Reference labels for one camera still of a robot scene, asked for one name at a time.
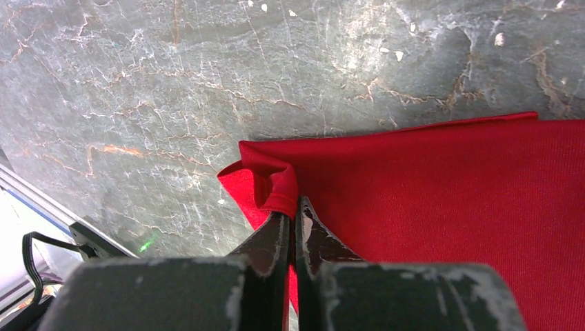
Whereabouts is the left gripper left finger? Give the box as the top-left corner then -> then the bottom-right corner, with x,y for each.
40,212 -> 291,330

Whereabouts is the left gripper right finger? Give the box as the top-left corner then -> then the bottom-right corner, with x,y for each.
295,197 -> 526,330

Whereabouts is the red cloth napkin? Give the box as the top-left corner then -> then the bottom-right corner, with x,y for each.
217,112 -> 584,330

